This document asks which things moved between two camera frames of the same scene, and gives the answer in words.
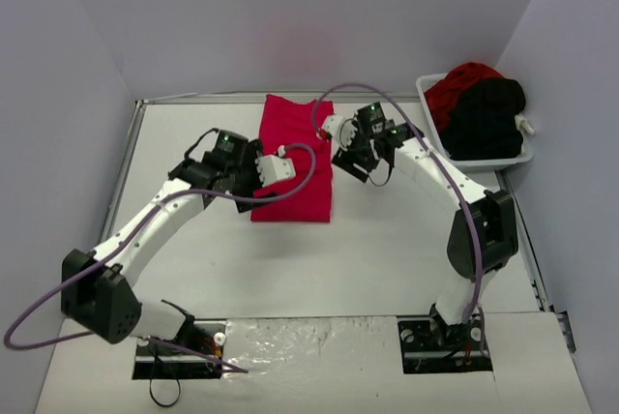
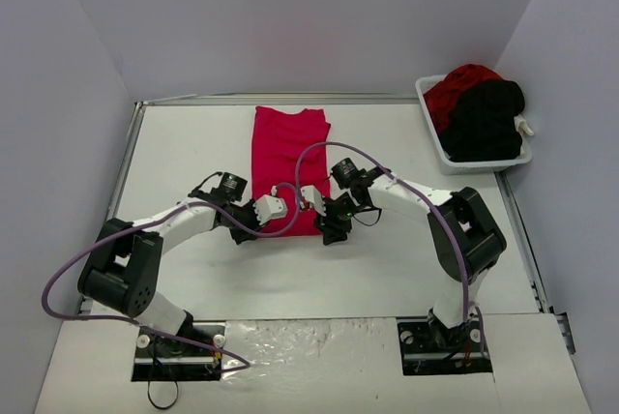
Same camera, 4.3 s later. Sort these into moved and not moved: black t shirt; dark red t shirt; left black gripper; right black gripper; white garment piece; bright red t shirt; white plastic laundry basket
Moved: bright red t shirt; right black gripper; left black gripper
Not moved: black t shirt; dark red t shirt; white plastic laundry basket; white garment piece
